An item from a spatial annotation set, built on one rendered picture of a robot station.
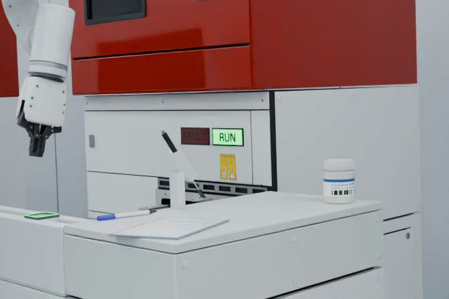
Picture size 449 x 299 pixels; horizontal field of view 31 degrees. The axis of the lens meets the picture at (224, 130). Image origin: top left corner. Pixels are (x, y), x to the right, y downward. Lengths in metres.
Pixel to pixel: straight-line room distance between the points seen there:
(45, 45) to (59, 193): 3.85
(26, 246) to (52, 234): 0.11
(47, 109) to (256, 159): 0.59
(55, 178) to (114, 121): 3.10
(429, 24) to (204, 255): 2.25
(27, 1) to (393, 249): 1.32
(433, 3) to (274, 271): 2.12
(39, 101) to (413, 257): 1.35
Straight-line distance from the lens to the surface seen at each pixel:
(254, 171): 2.14
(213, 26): 2.16
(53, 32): 1.83
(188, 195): 2.32
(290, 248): 1.66
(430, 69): 3.55
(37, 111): 1.82
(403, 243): 2.61
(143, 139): 2.47
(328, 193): 1.86
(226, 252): 1.53
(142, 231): 1.56
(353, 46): 2.38
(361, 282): 1.85
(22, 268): 1.87
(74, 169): 5.46
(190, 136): 2.31
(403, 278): 2.63
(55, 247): 1.74
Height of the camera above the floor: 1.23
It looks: 3 degrees down
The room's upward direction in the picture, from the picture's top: 2 degrees counter-clockwise
